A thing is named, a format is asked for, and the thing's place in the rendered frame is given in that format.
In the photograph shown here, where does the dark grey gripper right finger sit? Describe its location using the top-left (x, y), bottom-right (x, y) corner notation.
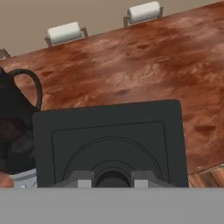
top-left (130, 170), bottom-right (177, 189)

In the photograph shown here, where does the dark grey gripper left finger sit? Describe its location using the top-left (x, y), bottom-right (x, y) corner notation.
top-left (52, 170), bottom-right (95, 189)

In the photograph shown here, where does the pale grey appliance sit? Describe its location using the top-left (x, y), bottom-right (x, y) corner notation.
top-left (10, 168), bottom-right (39, 189)

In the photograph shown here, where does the black jug with handle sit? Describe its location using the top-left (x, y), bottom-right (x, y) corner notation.
top-left (0, 66), bottom-right (44, 176)

